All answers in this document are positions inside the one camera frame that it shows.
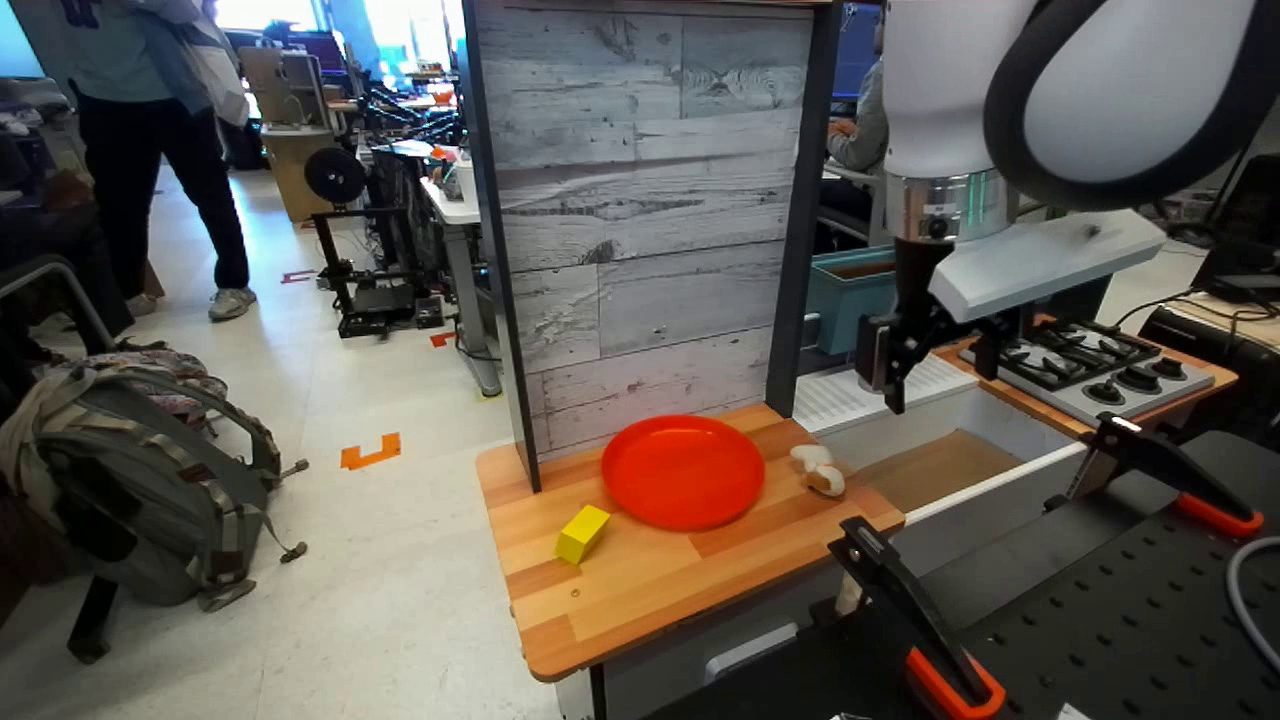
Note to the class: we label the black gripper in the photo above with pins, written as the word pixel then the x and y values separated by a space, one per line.
pixel 920 320

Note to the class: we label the white animal plush toy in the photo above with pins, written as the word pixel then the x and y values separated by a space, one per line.
pixel 812 463

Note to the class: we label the black pegboard panel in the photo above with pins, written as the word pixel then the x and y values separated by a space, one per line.
pixel 1084 609

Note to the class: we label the orange round plate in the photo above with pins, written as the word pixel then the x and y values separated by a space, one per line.
pixel 681 475

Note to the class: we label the grey stone backsplash panel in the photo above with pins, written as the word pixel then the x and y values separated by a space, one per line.
pixel 646 176

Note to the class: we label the teal storage bin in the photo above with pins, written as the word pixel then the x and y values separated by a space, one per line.
pixel 845 291

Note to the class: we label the grey toy sink basin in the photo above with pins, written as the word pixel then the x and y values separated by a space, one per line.
pixel 952 439

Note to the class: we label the yellow block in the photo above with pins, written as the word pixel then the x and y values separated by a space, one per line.
pixel 577 538

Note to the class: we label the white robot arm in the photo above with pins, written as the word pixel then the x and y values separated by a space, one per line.
pixel 1030 135

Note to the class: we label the standing person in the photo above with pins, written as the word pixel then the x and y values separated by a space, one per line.
pixel 142 105

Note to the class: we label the grey backpack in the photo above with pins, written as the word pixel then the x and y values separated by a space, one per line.
pixel 148 475

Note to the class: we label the toy stove with burners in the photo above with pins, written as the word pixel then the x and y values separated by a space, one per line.
pixel 1084 369

